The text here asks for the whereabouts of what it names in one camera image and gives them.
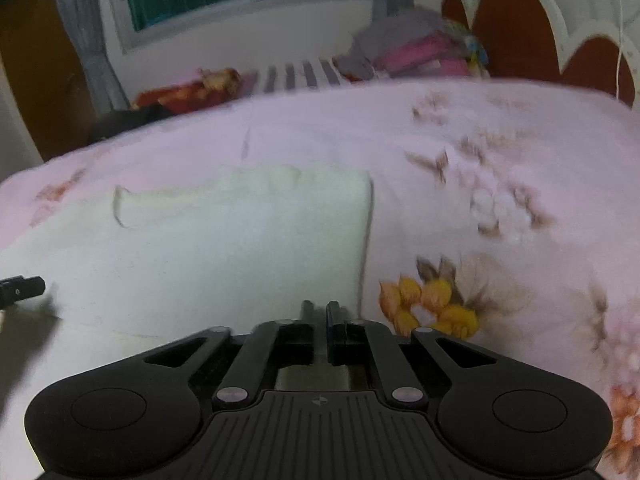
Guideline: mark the brown wooden door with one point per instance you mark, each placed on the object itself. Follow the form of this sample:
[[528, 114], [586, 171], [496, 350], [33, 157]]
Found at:
[[40, 70]]

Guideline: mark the white towel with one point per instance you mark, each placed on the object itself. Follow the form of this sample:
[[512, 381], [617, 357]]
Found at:
[[210, 240]]

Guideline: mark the grey curtain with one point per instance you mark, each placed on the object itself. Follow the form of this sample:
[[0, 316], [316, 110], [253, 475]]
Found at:
[[85, 35]]

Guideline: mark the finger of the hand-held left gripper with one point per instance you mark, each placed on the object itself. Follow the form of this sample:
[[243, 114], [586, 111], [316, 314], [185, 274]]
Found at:
[[22, 287]]

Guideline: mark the black cloth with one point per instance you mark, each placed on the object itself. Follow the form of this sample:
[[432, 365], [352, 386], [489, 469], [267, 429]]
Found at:
[[130, 122]]

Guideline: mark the red printed cloth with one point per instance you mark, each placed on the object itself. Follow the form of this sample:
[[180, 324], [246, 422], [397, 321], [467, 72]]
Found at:
[[190, 87]]

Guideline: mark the white and red headboard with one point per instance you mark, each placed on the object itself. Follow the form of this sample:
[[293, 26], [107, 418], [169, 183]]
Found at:
[[530, 20]]

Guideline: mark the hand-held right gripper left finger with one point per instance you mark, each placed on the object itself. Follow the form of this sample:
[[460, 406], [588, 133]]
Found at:
[[299, 341]]

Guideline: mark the grey striped sheet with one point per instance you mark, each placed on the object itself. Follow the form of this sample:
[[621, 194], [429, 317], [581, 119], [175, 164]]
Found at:
[[300, 75]]

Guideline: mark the pink floral blanket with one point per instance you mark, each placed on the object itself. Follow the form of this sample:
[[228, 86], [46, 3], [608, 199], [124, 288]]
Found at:
[[500, 170]]

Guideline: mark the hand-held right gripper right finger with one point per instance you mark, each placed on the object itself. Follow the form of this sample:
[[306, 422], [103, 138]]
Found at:
[[336, 336]]

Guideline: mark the pile of folded clothes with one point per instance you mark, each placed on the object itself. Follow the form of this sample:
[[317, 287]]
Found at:
[[420, 45]]

